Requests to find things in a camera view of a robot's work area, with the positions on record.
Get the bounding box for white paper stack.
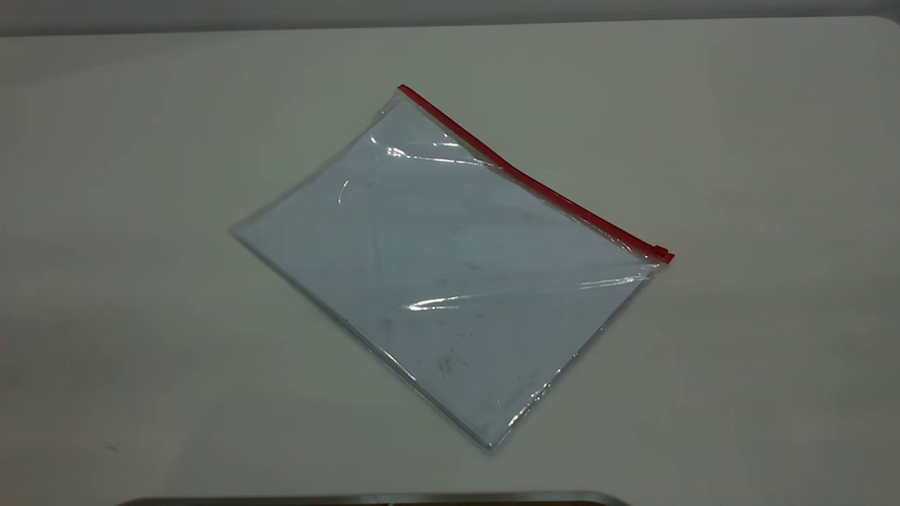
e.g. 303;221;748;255
236;100;655;448

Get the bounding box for clear plastic zipper bag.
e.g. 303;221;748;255
229;84;676;452

